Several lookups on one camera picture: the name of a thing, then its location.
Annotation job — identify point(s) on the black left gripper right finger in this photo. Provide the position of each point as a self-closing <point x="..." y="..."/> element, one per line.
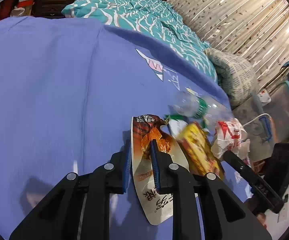
<point x="203" y="206"/>

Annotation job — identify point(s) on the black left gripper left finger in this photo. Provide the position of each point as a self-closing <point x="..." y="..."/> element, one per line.
<point x="78" y="206"/>

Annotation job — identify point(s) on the yellow red seasoning box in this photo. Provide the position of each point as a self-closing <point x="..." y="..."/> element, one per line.
<point x="197" y="149"/>

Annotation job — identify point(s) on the orange white snack wrapper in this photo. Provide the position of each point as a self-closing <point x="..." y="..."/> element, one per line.
<point x="156" y="207"/>

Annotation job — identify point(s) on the clear plastic bottle green label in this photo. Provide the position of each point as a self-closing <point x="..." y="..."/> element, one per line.
<point x="205" y="108"/>

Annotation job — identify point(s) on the white red plastic bag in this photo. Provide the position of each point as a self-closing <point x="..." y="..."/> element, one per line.
<point x="231" y="136"/>

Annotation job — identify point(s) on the beige checked folded blanket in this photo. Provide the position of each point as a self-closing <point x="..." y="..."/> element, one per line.
<point x="236" y="74"/>

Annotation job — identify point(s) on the beige leaf-print curtain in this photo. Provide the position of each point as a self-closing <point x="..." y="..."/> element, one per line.
<point x="257" y="30"/>

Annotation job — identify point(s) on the teal patterned quilt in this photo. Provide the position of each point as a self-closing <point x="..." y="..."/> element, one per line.
<point x="155" y="18"/>

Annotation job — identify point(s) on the clear storage box blue handle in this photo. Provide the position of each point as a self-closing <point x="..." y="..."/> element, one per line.
<point x="265" y="117"/>

